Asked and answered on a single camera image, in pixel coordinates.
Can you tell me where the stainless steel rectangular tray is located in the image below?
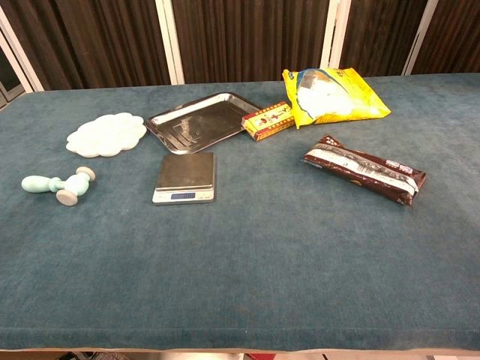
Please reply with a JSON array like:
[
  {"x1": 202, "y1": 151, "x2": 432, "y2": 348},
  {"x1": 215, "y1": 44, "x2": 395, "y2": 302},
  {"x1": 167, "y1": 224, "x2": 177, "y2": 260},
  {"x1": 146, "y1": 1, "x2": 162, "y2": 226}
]
[{"x1": 144, "y1": 91, "x2": 262, "y2": 155}]

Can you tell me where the yellow plastic snack bag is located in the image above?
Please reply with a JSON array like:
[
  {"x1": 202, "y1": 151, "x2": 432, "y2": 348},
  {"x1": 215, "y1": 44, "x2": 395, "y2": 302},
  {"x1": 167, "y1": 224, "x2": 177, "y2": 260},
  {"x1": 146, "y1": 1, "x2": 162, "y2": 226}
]
[{"x1": 282, "y1": 67, "x2": 392, "y2": 131}]

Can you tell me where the brown cookie package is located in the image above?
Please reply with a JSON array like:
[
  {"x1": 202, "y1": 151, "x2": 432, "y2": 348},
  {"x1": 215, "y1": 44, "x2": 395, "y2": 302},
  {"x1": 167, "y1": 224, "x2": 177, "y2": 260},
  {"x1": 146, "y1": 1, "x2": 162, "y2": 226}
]
[{"x1": 301, "y1": 134, "x2": 428, "y2": 208}]

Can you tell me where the teal white massage hammer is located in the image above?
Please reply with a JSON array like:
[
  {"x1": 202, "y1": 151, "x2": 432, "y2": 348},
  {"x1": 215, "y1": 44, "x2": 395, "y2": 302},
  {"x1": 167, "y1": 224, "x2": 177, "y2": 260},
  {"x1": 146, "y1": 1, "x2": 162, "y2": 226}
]
[{"x1": 21, "y1": 166, "x2": 96, "y2": 207}]

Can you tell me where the white cloud-shaped marble board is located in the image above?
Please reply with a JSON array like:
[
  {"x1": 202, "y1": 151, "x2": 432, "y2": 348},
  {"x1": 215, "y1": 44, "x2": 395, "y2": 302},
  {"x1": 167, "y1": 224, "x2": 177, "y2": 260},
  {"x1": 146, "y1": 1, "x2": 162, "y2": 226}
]
[{"x1": 66, "y1": 112, "x2": 148, "y2": 160}]

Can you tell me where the red and yellow small box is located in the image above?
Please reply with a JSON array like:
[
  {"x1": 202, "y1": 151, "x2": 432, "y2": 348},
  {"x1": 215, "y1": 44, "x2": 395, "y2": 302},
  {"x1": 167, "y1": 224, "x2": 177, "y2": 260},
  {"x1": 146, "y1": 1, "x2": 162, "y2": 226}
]
[{"x1": 241, "y1": 101, "x2": 296, "y2": 143}]

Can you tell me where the teal table cloth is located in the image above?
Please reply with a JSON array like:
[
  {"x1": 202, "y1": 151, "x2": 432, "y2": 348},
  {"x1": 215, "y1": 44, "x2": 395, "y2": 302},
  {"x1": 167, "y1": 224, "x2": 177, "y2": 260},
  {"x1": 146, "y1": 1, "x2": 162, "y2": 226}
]
[{"x1": 0, "y1": 73, "x2": 480, "y2": 353}]

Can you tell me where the brown slatted folding screen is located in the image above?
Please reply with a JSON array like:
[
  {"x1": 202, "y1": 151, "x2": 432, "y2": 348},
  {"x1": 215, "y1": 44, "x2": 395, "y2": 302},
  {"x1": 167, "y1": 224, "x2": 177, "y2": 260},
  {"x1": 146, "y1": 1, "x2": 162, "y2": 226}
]
[{"x1": 0, "y1": 0, "x2": 480, "y2": 110}]

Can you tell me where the digital kitchen scale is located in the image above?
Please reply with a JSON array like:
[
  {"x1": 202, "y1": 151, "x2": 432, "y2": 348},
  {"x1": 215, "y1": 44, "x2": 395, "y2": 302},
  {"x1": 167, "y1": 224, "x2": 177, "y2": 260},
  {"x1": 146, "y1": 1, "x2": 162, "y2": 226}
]
[{"x1": 151, "y1": 151, "x2": 218, "y2": 205}]

